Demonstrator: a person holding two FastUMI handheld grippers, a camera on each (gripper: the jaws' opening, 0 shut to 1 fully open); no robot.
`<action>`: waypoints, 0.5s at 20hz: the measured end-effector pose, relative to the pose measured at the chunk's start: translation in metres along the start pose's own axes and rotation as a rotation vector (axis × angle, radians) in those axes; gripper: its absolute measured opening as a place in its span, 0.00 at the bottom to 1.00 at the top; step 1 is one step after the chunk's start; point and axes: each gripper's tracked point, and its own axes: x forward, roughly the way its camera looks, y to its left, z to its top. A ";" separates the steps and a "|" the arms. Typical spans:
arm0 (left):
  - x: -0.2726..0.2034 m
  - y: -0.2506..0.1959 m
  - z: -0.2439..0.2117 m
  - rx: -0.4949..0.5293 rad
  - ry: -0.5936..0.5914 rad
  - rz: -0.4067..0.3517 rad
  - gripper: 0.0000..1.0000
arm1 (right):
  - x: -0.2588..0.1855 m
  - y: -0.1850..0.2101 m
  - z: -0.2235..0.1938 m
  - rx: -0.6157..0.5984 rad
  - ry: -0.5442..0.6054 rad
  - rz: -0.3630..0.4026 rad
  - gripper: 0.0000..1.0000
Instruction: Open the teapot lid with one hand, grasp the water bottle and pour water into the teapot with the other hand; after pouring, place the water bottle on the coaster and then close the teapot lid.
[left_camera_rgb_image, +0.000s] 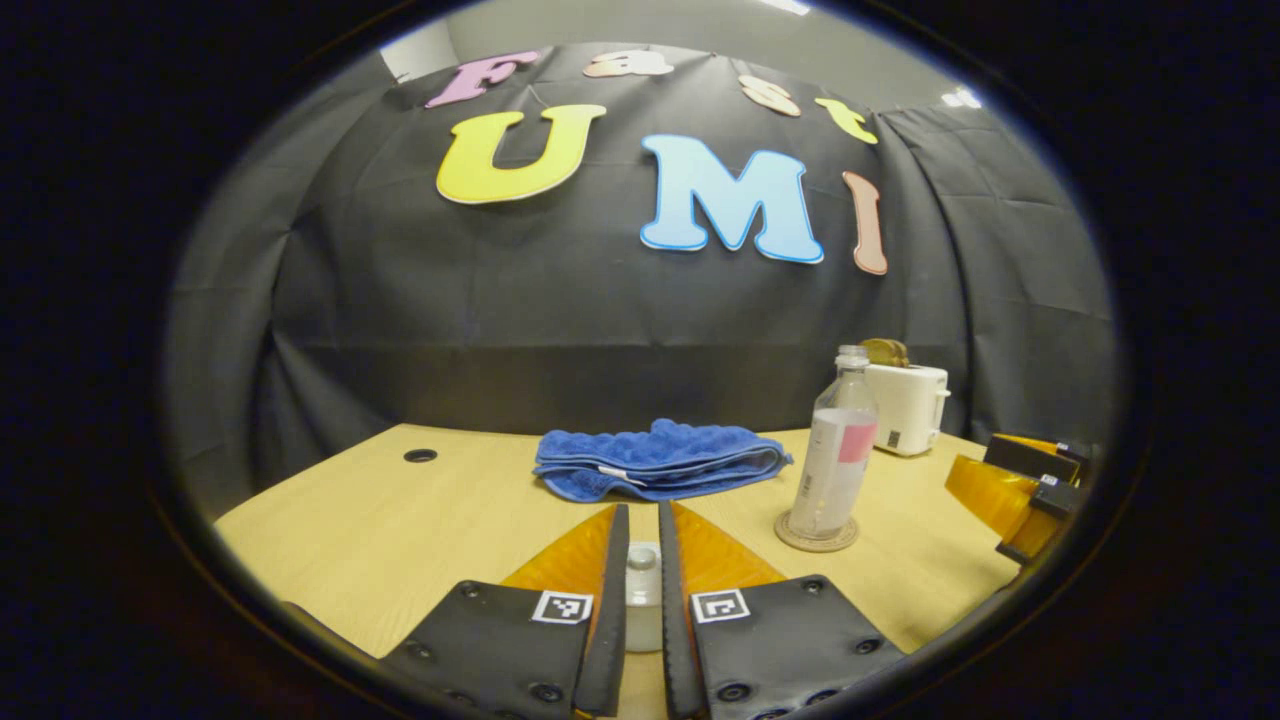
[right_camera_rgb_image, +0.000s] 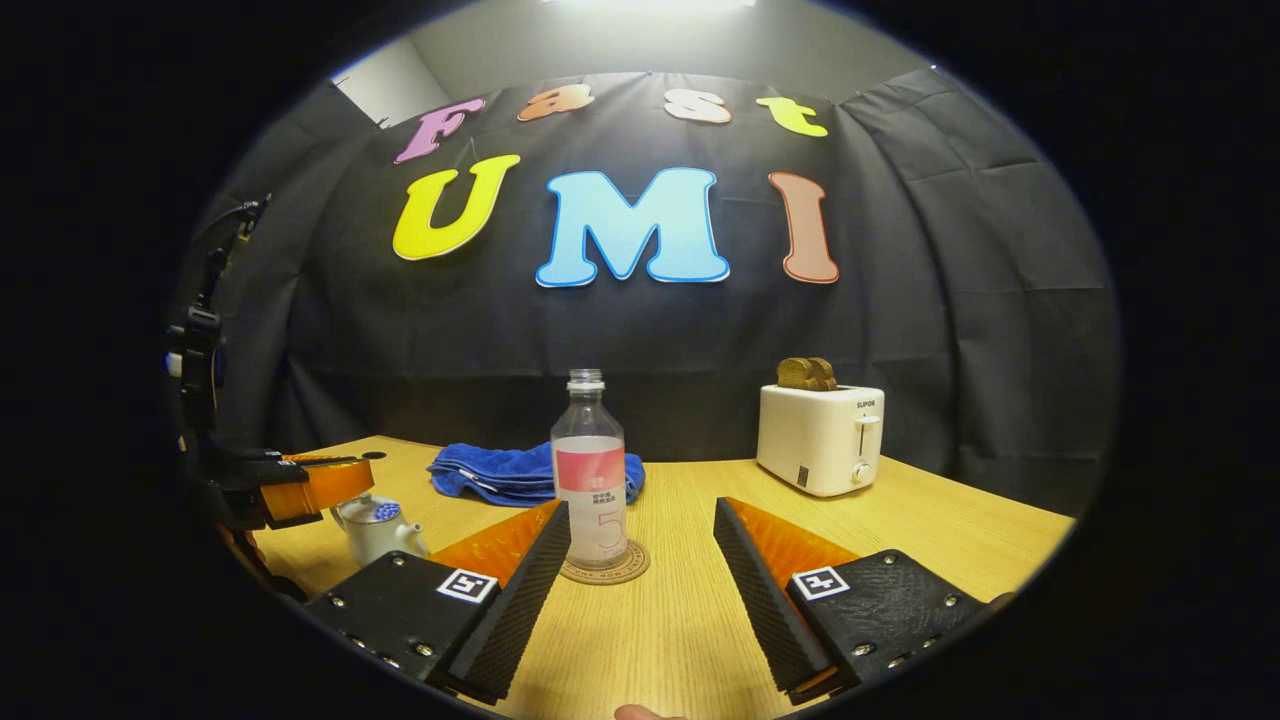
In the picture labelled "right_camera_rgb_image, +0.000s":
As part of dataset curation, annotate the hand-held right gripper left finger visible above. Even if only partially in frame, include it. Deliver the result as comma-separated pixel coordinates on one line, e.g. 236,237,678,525
305,500,572,704

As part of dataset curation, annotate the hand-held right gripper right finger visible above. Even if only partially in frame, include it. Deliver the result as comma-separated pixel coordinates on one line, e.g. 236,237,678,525
713,497,1011,704

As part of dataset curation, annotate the white ceramic teacup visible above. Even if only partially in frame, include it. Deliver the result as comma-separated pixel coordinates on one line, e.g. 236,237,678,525
330,495,431,568

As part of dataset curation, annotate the round cork coaster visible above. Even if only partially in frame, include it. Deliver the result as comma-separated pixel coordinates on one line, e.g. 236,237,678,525
560,540,651,586

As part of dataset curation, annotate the clear water bottle pink label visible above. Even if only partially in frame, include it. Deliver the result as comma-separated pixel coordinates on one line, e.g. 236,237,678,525
550,369,628,570

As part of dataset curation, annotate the folded blue towel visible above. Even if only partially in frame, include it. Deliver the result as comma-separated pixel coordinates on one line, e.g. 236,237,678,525
428,442,646,508

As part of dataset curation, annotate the white toaster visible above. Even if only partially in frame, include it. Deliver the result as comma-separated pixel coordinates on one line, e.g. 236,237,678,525
757,384,886,498

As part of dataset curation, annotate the black backdrop cloth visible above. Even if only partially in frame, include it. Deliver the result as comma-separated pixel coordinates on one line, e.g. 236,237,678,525
185,68,1123,516

